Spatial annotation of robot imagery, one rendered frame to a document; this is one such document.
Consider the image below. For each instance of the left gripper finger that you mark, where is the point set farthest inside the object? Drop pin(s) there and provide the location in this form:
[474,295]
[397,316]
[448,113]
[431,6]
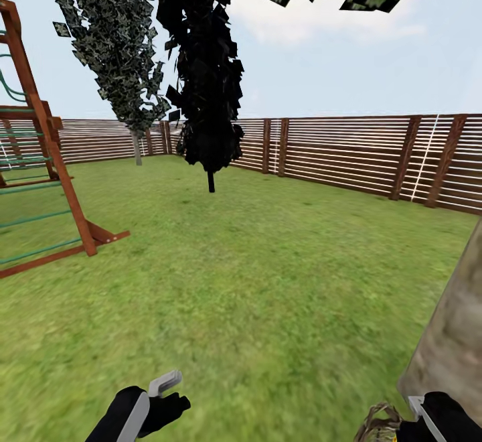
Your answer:
[184,404]

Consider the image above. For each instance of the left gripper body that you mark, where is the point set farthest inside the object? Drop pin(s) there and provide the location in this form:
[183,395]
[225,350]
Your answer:
[168,411]

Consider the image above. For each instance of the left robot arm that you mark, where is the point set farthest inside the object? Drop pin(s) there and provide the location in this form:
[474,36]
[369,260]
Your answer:
[135,413]

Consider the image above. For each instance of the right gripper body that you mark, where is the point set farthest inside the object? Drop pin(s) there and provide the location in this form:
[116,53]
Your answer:
[414,431]

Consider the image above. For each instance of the wicker basket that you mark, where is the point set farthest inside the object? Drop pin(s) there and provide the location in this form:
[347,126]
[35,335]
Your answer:
[388,426]

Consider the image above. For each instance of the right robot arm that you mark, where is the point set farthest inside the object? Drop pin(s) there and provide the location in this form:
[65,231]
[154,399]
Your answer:
[439,418]

